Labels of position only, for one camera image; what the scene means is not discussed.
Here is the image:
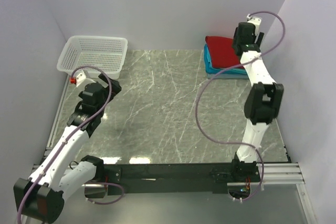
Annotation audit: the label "red t shirt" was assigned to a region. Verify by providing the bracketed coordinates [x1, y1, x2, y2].
[205, 36, 240, 70]

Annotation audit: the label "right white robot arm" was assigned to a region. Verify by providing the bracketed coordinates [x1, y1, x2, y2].
[232, 22, 284, 182]

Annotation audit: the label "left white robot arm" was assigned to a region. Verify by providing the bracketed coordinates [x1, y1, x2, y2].
[14, 73, 122, 223]

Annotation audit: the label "white plastic basket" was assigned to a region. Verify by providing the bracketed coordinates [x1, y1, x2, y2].
[57, 36, 128, 79]

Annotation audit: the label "dark teal folded shirt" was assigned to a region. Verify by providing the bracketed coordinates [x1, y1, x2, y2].
[204, 44, 247, 76]

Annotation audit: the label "black base beam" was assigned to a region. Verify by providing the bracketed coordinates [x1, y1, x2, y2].
[83, 163, 237, 199]

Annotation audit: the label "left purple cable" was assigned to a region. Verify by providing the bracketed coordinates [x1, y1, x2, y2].
[16, 66, 125, 224]

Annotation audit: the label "purple cable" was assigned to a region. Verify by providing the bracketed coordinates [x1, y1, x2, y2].
[16, 66, 125, 224]
[195, 10, 286, 201]

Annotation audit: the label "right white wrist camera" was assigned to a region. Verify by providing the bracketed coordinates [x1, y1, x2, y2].
[247, 14, 262, 35]

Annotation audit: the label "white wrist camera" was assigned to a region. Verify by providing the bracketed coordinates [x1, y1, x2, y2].
[69, 70, 95, 90]
[247, 14, 262, 35]

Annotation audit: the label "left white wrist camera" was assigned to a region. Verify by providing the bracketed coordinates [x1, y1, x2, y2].
[69, 70, 95, 90]

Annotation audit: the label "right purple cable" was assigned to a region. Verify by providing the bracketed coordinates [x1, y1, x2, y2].
[195, 10, 286, 201]

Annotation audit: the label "left aluminium rail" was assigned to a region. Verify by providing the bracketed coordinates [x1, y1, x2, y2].
[15, 77, 87, 224]

